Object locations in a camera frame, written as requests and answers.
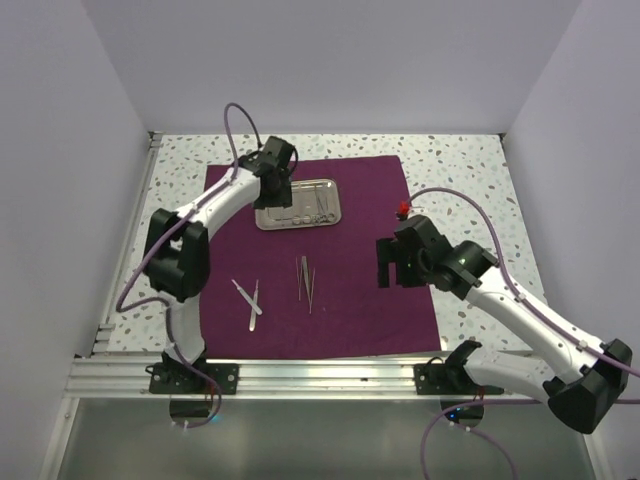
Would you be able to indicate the steel hemostat clamp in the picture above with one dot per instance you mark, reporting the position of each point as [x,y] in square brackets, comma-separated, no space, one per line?
[306,219]

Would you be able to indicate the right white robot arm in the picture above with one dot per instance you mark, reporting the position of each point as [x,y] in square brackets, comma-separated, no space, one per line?
[576,374]

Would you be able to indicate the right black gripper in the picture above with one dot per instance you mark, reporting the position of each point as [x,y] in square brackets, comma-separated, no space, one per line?
[390,250]

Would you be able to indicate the steel instrument tray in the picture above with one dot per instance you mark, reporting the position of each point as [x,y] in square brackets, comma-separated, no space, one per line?
[304,202]

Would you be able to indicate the steel serrated forceps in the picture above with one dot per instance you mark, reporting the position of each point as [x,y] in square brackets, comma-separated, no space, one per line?
[247,297]

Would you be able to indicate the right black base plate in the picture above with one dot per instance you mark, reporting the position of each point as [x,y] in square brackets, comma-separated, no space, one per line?
[440,379]

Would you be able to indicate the pointed steel tweezers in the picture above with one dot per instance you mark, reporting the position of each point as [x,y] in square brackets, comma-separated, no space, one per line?
[302,275]
[311,291]

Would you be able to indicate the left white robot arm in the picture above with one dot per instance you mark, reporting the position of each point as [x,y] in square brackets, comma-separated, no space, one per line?
[177,256]

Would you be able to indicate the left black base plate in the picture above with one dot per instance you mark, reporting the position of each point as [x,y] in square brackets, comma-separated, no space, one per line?
[176,379]

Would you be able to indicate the right wrist camera red cap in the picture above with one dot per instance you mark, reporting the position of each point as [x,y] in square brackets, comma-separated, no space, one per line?
[406,211]

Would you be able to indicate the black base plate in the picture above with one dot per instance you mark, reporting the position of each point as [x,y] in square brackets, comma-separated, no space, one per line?
[440,379]
[176,379]

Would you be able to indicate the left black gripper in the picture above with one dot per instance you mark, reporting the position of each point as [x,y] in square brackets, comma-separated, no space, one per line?
[283,199]

